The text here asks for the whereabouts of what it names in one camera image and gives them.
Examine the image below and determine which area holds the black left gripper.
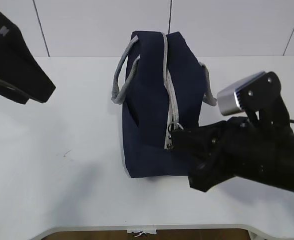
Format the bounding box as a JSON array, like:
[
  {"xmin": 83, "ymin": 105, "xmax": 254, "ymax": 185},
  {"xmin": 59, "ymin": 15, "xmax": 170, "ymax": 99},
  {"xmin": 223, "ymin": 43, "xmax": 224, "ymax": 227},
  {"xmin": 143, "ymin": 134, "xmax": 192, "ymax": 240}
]
[{"xmin": 0, "ymin": 12, "xmax": 56, "ymax": 105}]

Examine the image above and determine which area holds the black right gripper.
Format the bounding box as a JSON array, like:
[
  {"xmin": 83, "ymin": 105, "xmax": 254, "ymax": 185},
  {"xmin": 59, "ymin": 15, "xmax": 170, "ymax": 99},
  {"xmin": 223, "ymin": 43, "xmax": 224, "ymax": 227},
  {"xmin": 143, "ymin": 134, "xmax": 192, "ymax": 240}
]
[{"xmin": 171, "ymin": 117, "xmax": 292, "ymax": 192}]

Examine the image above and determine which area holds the navy blue lunch bag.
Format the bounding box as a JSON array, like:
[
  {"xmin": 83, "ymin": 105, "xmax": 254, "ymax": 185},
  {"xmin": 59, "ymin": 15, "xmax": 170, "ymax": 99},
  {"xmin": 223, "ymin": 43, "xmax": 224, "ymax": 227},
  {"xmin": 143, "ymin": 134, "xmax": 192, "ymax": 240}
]
[{"xmin": 111, "ymin": 31, "xmax": 217, "ymax": 178}]

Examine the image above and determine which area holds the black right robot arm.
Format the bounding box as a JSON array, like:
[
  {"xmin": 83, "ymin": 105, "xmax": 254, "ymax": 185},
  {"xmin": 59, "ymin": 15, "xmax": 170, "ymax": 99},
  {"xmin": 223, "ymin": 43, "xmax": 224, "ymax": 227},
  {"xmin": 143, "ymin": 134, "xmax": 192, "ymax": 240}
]
[{"xmin": 171, "ymin": 117, "xmax": 294, "ymax": 192}]

